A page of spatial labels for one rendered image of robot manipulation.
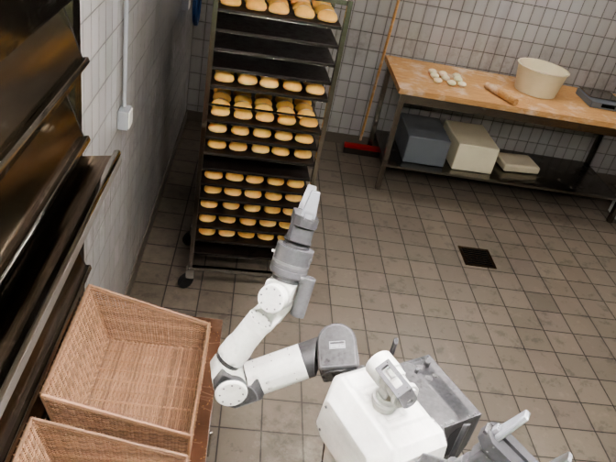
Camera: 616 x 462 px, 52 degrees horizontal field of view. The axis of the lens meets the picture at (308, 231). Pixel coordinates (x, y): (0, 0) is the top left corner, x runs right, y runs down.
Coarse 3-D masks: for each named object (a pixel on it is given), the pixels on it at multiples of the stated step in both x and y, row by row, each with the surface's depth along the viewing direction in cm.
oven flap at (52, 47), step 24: (48, 24) 169; (24, 48) 153; (48, 48) 166; (72, 48) 183; (0, 72) 140; (24, 72) 151; (48, 72) 164; (72, 72) 176; (0, 96) 138; (24, 96) 149; (48, 96) 162; (0, 120) 137; (24, 120) 147; (0, 144) 135; (24, 144) 141; (0, 168) 130
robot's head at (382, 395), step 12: (372, 360) 135; (384, 360) 134; (396, 360) 136; (372, 372) 135; (384, 372) 133; (384, 384) 132; (396, 384) 131; (372, 396) 137; (384, 396) 134; (384, 408) 135
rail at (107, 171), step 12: (108, 168) 194; (96, 192) 182; (84, 216) 171; (72, 240) 161; (72, 252) 159; (60, 264) 152; (60, 276) 151; (48, 288) 145; (48, 300) 143; (36, 312) 138; (36, 324) 136; (24, 336) 131; (24, 348) 130; (12, 360) 125; (0, 372) 123; (12, 372) 124; (0, 384) 120; (0, 396) 119
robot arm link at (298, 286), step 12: (276, 264) 142; (276, 276) 143; (288, 276) 141; (300, 276) 142; (264, 288) 141; (276, 288) 140; (288, 288) 142; (300, 288) 143; (312, 288) 143; (264, 300) 141; (276, 300) 140; (288, 300) 142; (300, 300) 143; (276, 312) 140; (300, 312) 144
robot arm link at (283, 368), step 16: (272, 352) 156; (288, 352) 154; (256, 368) 152; (272, 368) 152; (288, 368) 152; (304, 368) 152; (224, 384) 147; (240, 384) 148; (256, 384) 151; (272, 384) 152; (288, 384) 154; (224, 400) 149; (240, 400) 150; (256, 400) 151
